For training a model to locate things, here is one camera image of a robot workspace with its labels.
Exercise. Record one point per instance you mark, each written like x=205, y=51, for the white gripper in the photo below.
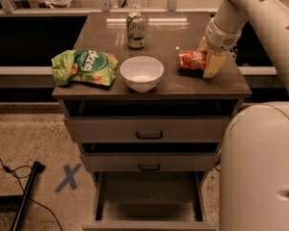
x=220, y=38

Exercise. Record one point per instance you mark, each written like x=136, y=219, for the red coke can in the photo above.
x=189, y=59

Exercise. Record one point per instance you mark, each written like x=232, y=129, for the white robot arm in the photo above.
x=254, y=176

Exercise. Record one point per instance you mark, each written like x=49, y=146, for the green white soda can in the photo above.
x=135, y=24

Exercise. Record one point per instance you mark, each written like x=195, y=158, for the grey drawer cabinet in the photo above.
x=179, y=93

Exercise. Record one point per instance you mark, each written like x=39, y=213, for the middle drawer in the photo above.
x=149, y=161

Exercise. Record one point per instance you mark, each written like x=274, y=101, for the top drawer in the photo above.
x=146, y=128

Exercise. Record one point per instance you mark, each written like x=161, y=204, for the open bottom drawer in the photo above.
x=148, y=201

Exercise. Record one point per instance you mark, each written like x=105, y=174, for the white bowl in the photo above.
x=141, y=73

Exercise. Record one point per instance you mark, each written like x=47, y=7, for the green chip bag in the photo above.
x=86, y=66

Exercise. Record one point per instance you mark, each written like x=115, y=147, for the blue tape cross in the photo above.
x=69, y=178

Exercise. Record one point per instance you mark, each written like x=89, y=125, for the black stand leg left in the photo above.
x=36, y=168

